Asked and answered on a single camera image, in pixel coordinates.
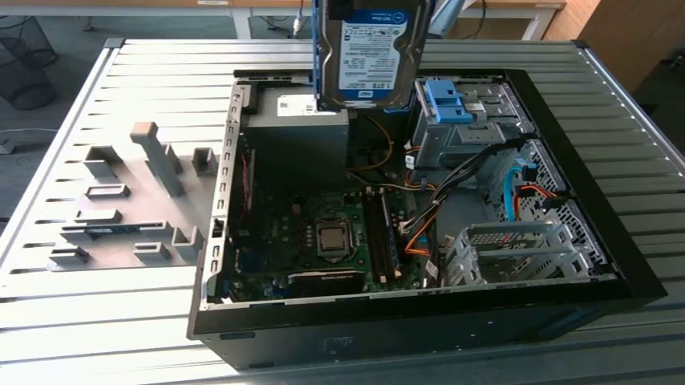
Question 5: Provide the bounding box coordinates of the hard disk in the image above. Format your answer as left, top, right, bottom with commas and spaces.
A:
309, 0, 432, 111

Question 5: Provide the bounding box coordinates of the silver disk bay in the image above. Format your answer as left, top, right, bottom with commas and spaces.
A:
442, 219, 595, 286

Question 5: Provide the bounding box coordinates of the blue plastic cage latch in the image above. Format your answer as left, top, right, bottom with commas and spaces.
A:
422, 79, 476, 124

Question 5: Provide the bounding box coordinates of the grey power supply unit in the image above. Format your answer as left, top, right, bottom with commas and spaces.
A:
240, 94, 352, 189

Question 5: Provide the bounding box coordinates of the silver optical drive cage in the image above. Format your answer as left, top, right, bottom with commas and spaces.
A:
409, 78, 536, 170

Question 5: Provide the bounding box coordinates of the CPU socket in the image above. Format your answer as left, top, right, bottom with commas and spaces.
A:
313, 218, 353, 260

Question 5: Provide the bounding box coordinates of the wooden cabinet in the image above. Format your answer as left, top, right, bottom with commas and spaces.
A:
542, 0, 685, 95

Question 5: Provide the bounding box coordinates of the black RAM stick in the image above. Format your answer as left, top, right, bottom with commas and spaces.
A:
360, 186, 389, 282

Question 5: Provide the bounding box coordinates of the silver CPU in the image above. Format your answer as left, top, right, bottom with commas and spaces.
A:
319, 228, 348, 252

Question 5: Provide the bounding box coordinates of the green motherboard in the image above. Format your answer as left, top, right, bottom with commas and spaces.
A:
227, 184, 432, 302

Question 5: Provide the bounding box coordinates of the grey parts rack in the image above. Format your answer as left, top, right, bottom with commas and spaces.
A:
45, 122, 221, 274

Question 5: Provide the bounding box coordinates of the black graphics card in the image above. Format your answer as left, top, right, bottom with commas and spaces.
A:
285, 267, 368, 298

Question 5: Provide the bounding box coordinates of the green RAM stick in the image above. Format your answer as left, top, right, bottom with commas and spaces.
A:
78, 226, 137, 237

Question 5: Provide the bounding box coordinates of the black PC case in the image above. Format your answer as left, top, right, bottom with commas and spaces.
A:
185, 67, 669, 371

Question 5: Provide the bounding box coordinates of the wooden desk white frame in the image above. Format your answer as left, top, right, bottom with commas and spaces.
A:
0, 0, 568, 41

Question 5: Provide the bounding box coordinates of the red black twisted wire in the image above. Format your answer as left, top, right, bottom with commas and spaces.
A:
240, 150, 256, 213

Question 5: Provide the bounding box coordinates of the black wire bundle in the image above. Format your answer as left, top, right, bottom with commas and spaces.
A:
397, 138, 523, 236

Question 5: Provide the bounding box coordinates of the light blue data wire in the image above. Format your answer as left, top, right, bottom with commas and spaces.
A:
502, 163, 531, 222

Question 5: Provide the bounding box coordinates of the black wire wastebasket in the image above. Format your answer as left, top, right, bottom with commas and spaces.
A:
0, 15, 58, 111

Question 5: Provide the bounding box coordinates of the orange yellow wire bundle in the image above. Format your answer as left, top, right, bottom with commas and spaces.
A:
403, 228, 432, 257

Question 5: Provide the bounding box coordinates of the orange red power wire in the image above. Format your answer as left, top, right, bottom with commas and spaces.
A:
515, 184, 568, 210

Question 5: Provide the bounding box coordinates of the white floor cable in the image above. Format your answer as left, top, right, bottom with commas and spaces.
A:
0, 127, 60, 137

